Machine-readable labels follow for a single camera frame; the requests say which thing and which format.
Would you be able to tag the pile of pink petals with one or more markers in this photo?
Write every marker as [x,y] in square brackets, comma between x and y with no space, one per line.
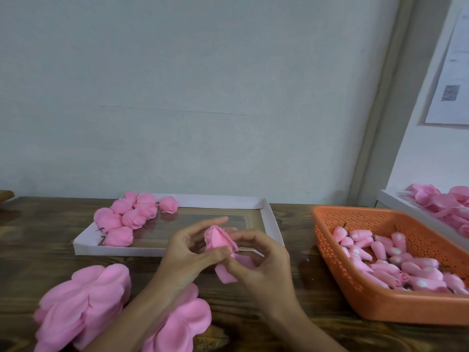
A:
[436,200]

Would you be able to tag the stack of pink petals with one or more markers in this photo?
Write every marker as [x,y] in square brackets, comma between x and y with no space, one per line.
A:
[80,304]
[182,322]

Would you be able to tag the group of finished pink roses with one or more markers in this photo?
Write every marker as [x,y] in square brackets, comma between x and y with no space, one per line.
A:
[105,217]

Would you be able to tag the person's right hand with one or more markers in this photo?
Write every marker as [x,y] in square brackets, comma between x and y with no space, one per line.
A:
[271,275]

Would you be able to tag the grey door frame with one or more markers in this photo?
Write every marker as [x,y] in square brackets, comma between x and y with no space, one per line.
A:
[396,95]

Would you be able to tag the orange plastic basket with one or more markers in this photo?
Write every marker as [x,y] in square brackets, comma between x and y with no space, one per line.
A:
[374,304]

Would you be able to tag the pink petal flower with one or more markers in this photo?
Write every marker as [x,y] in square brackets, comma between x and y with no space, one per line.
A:
[146,205]

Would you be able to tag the white paper notice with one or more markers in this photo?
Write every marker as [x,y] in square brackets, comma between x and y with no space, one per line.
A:
[448,84]

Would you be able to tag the white shallow tray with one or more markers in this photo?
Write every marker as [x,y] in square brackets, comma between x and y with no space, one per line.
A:
[242,216]

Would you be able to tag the pink rose buds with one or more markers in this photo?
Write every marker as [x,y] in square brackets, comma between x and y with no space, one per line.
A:
[385,260]

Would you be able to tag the person's left forearm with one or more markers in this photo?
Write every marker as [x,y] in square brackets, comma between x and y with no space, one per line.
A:
[128,326]

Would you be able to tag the person's left hand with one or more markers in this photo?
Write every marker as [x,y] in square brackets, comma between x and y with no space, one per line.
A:
[179,264]

